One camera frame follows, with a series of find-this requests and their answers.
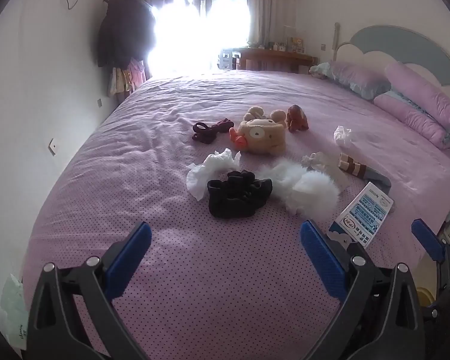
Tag white plastic drawers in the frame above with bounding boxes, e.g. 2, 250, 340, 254
217, 49, 241, 70

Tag blue and white carton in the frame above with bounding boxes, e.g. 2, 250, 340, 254
329, 182, 394, 249

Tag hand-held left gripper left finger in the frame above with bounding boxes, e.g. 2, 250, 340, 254
26, 221, 152, 360

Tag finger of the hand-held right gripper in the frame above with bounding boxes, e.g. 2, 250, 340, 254
410, 218, 450, 304
423, 302, 450, 346

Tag large crumpled white tissue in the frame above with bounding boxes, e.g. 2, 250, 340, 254
186, 148, 242, 200

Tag yellow object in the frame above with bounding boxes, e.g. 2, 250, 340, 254
416, 287, 434, 305

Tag white fluffy fur piece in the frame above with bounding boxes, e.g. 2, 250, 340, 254
260, 158, 340, 216

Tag brown bear plush toy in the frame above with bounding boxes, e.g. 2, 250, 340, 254
229, 106, 289, 155

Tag black cloth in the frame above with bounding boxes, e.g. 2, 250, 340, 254
207, 170, 273, 218

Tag small crumpled white tissue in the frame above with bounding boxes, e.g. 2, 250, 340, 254
333, 125, 355, 147

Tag large pink pillow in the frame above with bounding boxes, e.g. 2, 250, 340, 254
384, 61, 450, 130
374, 94, 450, 150

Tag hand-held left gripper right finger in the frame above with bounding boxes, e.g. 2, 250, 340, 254
299, 219, 426, 360

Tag dark red cord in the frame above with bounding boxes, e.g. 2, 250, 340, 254
192, 118, 235, 145

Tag pale hanging clothes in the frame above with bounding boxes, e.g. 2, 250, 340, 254
107, 58, 148, 96

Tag dark hanging coat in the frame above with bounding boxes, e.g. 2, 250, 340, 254
97, 0, 156, 68

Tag small brown plush dog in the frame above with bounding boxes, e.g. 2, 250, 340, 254
286, 105, 309, 133

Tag wooden desk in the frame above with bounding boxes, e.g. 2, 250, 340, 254
234, 47, 318, 73

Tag pink pillow with blue frill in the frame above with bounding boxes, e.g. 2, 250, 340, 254
310, 61, 392, 100

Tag pale green plastic bag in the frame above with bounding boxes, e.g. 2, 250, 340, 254
0, 274, 29, 350

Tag brown striped sock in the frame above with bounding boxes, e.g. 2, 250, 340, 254
337, 154, 392, 189

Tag small items on desk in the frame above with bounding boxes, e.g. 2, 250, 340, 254
247, 35, 307, 53

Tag patterned curtain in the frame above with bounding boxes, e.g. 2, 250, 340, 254
247, 0, 298, 46

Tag blue and cream headboard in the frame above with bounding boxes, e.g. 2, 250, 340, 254
332, 25, 450, 91

